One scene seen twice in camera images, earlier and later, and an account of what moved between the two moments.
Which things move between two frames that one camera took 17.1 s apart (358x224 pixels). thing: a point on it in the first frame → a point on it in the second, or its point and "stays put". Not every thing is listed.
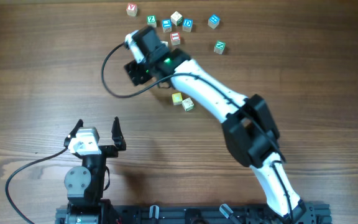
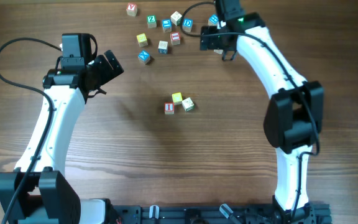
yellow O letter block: (177, 98) stays put
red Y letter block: (132, 9) stays put
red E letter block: (175, 38) stays put
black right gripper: (134, 71) → (209, 43)
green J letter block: (188, 104) stays put
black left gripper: (110, 151) → (108, 73)
